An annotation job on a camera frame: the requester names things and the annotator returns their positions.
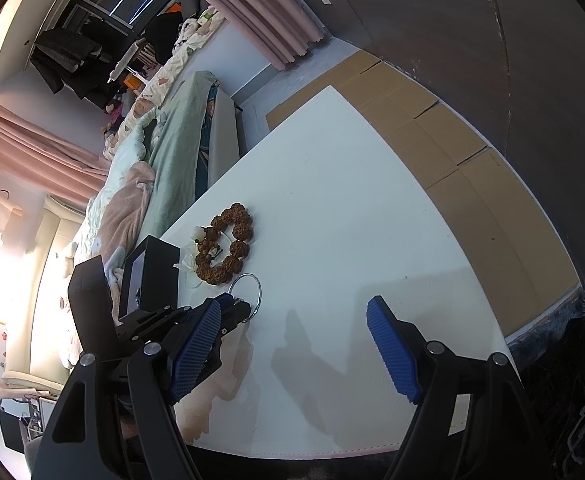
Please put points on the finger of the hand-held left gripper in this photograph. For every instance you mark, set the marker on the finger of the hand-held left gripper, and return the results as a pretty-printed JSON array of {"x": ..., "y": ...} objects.
[
  {"x": 233, "y": 320},
  {"x": 226, "y": 303}
]

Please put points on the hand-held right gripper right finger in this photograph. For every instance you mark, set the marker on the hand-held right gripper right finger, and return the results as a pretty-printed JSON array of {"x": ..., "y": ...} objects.
[{"x": 392, "y": 355}]

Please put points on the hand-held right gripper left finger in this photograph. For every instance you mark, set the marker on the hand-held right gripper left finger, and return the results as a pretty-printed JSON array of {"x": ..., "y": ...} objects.
[{"x": 195, "y": 345}]

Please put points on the silver bangle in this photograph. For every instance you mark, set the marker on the silver bangle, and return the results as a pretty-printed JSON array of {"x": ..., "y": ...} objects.
[{"x": 260, "y": 290}]

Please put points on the black box with white interior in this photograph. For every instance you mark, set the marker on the black box with white interior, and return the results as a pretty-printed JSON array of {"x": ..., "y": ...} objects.
[{"x": 157, "y": 270}]

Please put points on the cream padded headboard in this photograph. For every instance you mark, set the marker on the cream padded headboard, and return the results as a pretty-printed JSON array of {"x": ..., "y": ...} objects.
[{"x": 37, "y": 300}]

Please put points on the pink floral blanket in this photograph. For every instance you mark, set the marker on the pink floral blanket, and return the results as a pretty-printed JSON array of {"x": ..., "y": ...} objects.
[{"x": 127, "y": 210}]

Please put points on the black rectangular box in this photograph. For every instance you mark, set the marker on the black rectangular box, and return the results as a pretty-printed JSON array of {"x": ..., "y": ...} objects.
[{"x": 11, "y": 425}]

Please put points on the green bedsheet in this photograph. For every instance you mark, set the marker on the green bedsheet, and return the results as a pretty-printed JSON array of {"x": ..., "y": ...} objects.
[{"x": 177, "y": 160}]

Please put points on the pink curtain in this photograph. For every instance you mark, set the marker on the pink curtain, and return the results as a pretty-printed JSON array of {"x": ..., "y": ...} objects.
[
  {"x": 252, "y": 10},
  {"x": 37, "y": 145}
]

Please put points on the dark shaggy rug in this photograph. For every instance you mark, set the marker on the dark shaggy rug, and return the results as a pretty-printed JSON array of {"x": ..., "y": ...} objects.
[{"x": 562, "y": 385}]

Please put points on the pile of plush toys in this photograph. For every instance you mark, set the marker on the pile of plush toys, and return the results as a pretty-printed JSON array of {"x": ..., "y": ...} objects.
[{"x": 115, "y": 110}]

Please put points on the flat brown cardboard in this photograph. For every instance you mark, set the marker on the flat brown cardboard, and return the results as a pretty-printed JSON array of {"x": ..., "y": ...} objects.
[{"x": 472, "y": 160}]

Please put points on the printed window seat cushion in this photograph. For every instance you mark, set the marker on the printed window seat cushion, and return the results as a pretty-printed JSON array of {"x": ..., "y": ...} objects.
[{"x": 172, "y": 70}]

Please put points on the hanging dark clothes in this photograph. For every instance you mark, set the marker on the hanging dark clothes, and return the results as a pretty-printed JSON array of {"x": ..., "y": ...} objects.
[{"x": 65, "y": 60}]

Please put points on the black clothing pile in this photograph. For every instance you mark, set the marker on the black clothing pile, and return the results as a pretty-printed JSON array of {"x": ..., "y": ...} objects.
[{"x": 165, "y": 35}]

